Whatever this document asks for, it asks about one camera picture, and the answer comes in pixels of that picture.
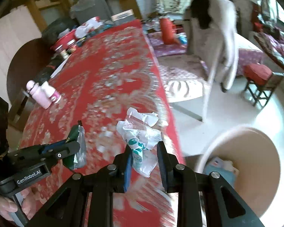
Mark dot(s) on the beige coat on chair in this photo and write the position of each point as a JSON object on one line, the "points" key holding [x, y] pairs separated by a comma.
{"points": [[212, 37]]}

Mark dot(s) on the small stool red cushion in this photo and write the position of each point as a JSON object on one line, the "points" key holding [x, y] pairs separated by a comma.
{"points": [[261, 82]]}

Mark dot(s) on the floral sofa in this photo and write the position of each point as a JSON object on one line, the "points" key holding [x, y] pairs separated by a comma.
{"points": [[273, 48]]}

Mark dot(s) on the red basin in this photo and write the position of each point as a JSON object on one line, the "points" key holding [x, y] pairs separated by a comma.
{"points": [[65, 40]]}

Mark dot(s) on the pink bottle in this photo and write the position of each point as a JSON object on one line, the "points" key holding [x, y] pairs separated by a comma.
{"points": [[34, 89]]}

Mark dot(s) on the white pink-label bottle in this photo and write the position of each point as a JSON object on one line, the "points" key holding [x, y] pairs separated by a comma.
{"points": [[51, 92]]}

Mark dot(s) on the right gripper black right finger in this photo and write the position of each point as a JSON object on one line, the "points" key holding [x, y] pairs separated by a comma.
{"points": [[203, 197]]}

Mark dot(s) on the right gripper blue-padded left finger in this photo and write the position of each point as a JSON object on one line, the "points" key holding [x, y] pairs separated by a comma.
{"points": [[87, 199]]}

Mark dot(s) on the trash in bucket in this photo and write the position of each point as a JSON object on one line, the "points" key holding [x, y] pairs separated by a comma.
{"points": [[224, 168]]}

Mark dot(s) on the red floral tablecloth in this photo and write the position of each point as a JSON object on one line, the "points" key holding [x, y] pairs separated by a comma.
{"points": [[101, 80]]}

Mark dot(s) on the red thermos flask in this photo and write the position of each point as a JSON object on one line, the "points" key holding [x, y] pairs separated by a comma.
{"points": [[167, 30]]}

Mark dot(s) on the person's left hand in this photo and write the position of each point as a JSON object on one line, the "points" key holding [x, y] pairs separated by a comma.
{"points": [[28, 205]]}

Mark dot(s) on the clear white plastic bag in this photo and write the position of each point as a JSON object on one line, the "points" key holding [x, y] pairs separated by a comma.
{"points": [[138, 131]]}

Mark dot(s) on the beige plastic trash bucket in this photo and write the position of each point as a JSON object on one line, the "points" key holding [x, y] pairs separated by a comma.
{"points": [[254, 154]]}

